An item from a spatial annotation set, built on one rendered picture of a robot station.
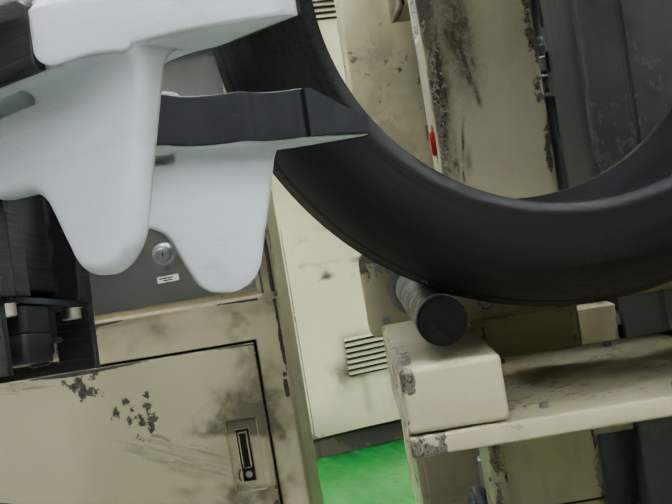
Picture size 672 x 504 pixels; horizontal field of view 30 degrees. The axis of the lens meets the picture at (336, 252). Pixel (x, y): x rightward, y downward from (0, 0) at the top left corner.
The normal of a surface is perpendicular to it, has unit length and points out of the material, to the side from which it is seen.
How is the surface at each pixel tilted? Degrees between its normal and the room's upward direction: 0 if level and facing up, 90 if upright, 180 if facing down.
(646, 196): 100
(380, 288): 90
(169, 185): 88
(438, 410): 90
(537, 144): 90
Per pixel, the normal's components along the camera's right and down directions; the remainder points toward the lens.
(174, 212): 0.44, -0.07
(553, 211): 0.00, 0.24
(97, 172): -0.64, 0.03
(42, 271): 0.98, -0.15
